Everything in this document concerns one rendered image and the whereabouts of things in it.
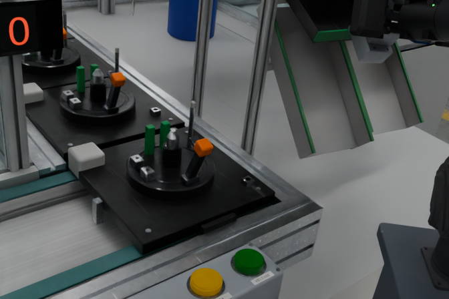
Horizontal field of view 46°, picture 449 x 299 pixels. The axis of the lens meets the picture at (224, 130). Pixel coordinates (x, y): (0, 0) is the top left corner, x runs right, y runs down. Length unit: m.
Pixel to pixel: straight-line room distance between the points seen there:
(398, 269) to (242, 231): 0.25
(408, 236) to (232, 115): 0.71
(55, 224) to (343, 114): 0.52
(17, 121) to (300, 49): 0.50
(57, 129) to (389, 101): 0.63
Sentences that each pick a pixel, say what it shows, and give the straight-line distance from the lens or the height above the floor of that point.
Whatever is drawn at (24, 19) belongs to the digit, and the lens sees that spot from 0.75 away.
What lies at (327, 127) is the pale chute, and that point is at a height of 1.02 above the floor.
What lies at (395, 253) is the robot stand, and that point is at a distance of 0.65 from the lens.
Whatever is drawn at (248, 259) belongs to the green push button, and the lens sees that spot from 0.72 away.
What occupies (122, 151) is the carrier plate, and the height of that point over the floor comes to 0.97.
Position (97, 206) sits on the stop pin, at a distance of 0.81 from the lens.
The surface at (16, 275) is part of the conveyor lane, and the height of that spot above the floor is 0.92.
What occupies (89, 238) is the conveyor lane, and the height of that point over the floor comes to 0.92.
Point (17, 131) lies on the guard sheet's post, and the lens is 0.87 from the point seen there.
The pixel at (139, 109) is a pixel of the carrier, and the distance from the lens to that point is 1.05.
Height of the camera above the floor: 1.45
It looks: 29 degrees down
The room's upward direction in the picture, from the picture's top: 7 degrees clockwise
